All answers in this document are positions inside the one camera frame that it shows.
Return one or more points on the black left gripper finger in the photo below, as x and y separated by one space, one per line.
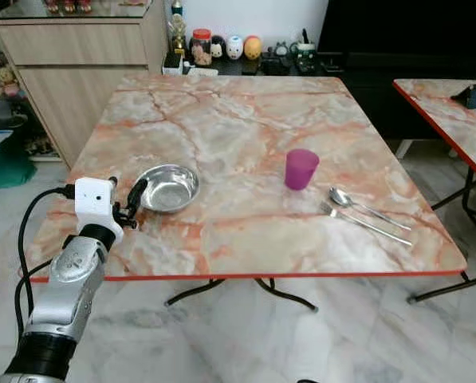
138 194

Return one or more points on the stainless steel bowl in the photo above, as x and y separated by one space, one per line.
172 190

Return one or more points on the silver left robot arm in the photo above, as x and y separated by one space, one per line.
66 291

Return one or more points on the light wooden cabinet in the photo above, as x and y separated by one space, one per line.
78 80

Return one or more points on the teal green bag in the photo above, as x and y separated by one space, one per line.
6 169

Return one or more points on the red-lidded glass jar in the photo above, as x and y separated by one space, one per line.
201 49

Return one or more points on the gold trophy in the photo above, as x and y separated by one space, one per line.
177 33

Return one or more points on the purple plastic cup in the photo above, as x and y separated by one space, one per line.
301 170

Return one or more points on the black egg figurine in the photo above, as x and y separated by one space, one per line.
218 47

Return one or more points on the white egg figurine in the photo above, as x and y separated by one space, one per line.
234 48

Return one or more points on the pile of plush toys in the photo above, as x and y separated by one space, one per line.
0 76

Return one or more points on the orange egg figurine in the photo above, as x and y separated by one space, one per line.
253 48

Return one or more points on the stainless steel spoon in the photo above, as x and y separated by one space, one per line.
340 196

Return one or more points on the small grey cat figurine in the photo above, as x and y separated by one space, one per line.
281 49

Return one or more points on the green mug with utensils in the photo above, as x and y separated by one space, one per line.
306 54

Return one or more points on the stainless steel fork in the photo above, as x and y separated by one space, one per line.
365 223

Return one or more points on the black television screen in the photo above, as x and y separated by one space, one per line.
405 25

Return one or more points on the small dark blue box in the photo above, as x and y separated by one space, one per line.
473 96

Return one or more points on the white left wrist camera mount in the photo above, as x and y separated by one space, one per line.
94 201

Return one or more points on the black metal table leg frame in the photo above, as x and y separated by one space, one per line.
285 295

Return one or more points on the black side table leg frame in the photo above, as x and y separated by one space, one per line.
467 199

